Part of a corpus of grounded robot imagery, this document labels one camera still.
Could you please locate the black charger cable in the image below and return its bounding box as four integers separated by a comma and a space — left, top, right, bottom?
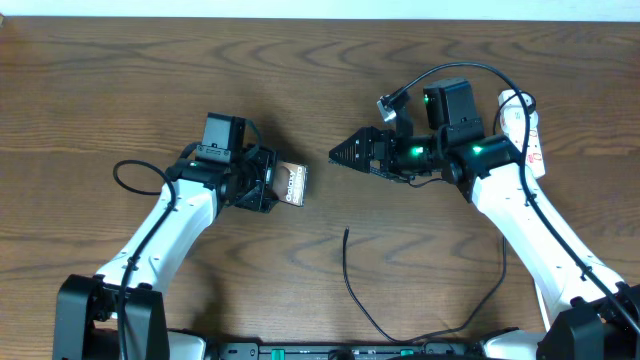
341, 90, 538, 346

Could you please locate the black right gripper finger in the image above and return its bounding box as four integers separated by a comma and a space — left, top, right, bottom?
329, 149, 377, 173
330, 127, 385, 155

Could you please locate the white power strip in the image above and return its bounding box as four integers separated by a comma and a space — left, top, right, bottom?
500, 107, 546, 179

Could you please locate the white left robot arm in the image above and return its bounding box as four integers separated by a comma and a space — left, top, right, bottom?
53, 142, 278, 359

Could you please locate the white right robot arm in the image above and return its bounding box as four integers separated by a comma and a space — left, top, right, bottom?
329, 127, 639, 359

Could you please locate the white USB charger adapter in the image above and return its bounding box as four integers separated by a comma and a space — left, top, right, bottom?
498, 90, 537, 127

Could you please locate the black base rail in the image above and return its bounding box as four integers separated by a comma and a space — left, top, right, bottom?
210, 342, 484, 360

